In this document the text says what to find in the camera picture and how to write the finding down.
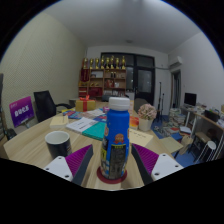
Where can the wooden stool dark legs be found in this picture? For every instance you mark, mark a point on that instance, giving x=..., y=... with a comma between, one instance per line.
x=201, y=136

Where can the grey armchair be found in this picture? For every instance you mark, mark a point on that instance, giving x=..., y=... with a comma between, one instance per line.
x=140, y=104

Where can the white air conditioner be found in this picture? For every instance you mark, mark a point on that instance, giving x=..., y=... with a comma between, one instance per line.
x=176, y=61

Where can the blue book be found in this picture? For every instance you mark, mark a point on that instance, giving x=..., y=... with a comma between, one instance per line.
x=100, y=118

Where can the colourful magazine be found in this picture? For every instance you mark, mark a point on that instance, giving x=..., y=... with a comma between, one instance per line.
x=75, y=115

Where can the long wooden side desk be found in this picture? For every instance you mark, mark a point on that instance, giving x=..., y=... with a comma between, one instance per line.
x=213, y=121

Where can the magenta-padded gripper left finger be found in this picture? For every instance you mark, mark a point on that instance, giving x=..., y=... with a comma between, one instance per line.
x=78, y=159

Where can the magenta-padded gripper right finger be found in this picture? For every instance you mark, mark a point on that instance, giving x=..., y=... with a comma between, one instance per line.
x=146, y=158

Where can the cream notebook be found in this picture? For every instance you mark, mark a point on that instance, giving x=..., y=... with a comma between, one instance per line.
x=59, y=121

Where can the yellow gift box red ribbon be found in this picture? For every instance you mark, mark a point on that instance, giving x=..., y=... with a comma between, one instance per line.
x=85, y=105

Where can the black office chair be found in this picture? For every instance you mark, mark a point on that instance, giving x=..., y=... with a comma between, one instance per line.
x=45, y=105

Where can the white pot pink flowers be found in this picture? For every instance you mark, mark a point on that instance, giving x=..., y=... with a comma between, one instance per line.
x=146, y=116

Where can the black microphone stand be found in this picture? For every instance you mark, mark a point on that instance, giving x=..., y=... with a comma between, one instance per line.
x=162, y=103

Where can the purple sign board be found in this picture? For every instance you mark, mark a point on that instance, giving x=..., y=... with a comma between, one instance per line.
x=21, y=111

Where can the teal book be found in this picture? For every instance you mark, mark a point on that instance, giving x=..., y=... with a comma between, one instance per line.
x=96, y=131

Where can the low square wooden table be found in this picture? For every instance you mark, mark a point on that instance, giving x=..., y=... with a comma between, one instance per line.
x=171, y=144

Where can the black printer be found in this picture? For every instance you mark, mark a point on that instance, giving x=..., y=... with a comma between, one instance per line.
x=211, y=115

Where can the black computer monitor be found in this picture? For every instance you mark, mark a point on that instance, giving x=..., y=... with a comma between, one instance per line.
x=190, y=99

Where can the black framed glass door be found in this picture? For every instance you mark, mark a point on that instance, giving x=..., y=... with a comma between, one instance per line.
x=144, y=80

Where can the blue drink bottle white cap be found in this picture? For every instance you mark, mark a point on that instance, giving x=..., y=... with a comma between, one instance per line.
x=115, y=146

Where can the black cup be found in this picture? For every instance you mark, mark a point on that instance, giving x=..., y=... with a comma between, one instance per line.
x=58, y=146

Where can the wooden shelf unit with trophies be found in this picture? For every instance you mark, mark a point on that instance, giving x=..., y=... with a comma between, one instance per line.
x=103, y=81

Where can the orange book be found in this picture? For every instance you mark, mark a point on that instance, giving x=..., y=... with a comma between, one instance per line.
x=134, y=122

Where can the book stacks on floor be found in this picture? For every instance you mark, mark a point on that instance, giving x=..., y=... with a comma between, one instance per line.
x=175, y=120

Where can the white book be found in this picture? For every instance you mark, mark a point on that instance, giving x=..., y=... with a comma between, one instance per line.
x=81, y=125

